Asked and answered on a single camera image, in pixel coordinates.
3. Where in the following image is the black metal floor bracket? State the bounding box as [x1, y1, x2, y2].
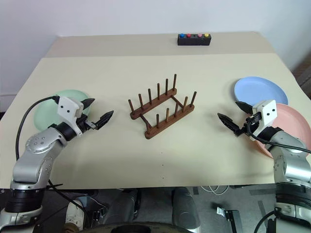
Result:
[212, 202, 240, 233]

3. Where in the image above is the white shoe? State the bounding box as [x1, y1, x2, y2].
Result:
[66, 196, 91, 225]

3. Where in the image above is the dark round rim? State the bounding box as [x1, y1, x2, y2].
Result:
[84, 221, 195, 233]

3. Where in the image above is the white floor cable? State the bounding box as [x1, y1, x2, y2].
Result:
[200, 185, 230, 196]

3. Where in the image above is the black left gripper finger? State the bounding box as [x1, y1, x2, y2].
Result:
[81, 98, 96, 115]
[95, 110, 115, 131]

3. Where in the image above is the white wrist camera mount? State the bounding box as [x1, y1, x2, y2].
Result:
[57, 96, 85, 135]
[252, 99, 278, 133]

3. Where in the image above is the black floor device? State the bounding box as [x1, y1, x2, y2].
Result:
[80, 191, 109, 219]

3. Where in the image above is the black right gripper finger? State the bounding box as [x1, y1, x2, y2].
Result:
[235, 101, 255, 115]
[217, 113, 240, 133]

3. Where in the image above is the brown trouser leg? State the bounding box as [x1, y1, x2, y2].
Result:
[62, 221, 85, 233]

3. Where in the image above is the thin black cable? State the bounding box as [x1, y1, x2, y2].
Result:
[48, 179, 85, 211]

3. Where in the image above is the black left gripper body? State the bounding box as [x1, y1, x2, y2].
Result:
[76, 114, 100, 133]

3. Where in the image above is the green plate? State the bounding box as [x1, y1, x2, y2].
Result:
[33, 89, 92, 133]

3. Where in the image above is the pink plate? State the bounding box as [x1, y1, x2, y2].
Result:
[249, 103, 311, 159]

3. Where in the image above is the blue plate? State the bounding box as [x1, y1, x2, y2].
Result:
[234, 76, 289, 108]

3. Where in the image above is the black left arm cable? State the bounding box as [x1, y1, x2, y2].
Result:
[15, 96, 60, 161]

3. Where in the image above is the black button box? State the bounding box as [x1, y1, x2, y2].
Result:
[177, 33, 212, 47]

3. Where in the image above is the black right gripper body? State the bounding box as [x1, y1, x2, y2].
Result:
[233, 113, 263, 137]

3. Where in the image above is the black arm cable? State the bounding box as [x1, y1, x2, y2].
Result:
[246, 116, 311, 155]
[15, 96, 60, 161]

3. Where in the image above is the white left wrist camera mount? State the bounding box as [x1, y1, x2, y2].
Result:
[57, 96, 85, 135]

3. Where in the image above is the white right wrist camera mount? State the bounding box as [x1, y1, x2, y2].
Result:
[252, 99, 278, 133]

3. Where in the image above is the dark grey rounded cover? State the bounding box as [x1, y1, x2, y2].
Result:
[171, 186, 201, 230]
[106, 189, 142, 224]

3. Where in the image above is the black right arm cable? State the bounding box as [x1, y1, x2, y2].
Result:
[246, 116, 311, 155]

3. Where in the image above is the brown wooden plate rack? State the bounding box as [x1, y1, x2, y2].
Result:
[128, 73, 198, 140]

